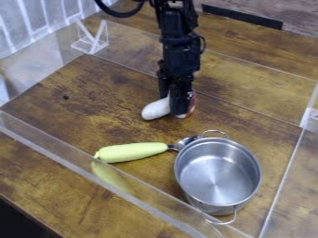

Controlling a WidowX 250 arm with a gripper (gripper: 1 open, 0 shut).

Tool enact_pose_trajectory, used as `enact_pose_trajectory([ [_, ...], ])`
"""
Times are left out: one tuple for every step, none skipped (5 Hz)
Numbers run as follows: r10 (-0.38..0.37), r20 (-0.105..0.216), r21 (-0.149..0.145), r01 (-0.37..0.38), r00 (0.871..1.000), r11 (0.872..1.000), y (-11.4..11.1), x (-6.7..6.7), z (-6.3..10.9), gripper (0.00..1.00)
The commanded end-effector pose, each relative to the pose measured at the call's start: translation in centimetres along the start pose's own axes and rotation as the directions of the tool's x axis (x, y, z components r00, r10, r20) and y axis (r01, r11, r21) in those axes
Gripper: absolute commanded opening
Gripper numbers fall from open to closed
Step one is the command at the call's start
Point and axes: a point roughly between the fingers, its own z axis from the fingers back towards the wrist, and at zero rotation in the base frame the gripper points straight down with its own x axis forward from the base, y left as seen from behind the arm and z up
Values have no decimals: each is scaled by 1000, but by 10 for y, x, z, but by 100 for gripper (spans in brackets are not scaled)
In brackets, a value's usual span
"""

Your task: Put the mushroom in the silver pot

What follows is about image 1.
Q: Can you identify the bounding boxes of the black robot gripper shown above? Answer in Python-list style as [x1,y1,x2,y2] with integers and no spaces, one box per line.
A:
[155,38,204,117]

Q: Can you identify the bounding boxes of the red and white toy mushroom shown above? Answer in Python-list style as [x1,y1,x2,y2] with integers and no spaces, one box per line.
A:
[140,89,199,121]

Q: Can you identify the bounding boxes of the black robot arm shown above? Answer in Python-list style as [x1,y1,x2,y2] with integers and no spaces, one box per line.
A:
[149,0,206,118]

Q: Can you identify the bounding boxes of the silver steel pot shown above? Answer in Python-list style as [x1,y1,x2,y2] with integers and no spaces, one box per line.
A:
[173,129,262,225]

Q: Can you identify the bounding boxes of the black strip on table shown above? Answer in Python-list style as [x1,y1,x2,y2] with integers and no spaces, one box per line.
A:
[202,4,283,30]

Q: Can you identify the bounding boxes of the clear acrylic front barrier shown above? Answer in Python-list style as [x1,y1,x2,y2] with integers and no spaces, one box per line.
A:
[0,111,252,238]

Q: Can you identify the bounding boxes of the clear acrylic triangular bracket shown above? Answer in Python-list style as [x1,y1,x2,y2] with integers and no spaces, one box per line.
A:
[71,20,109,55]

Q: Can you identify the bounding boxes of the spoon with green handle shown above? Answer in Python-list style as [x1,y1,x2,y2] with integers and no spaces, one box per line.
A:
[95,136,199,163]

